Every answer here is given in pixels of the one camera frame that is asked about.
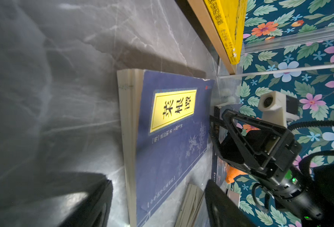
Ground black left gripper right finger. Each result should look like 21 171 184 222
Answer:
205 180 256 227

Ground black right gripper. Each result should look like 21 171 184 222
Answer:
209 110 302 182

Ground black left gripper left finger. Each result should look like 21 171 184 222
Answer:
60 179 113 227

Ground blue book yellow label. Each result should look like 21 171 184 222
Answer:
117 69 214 227

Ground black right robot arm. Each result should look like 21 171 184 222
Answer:
210 110 334 227

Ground orange gourd toy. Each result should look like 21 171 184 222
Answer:
225 166 247 184

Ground black wolf cover book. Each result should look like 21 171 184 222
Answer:
174 184 204 227

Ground dark portrait book right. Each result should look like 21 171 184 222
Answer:
210 113 230 185

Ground yellow book under shelf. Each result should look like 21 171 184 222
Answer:
204 0 248 65

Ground wooden white bookshelf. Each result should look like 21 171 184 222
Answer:
188 0 237 75

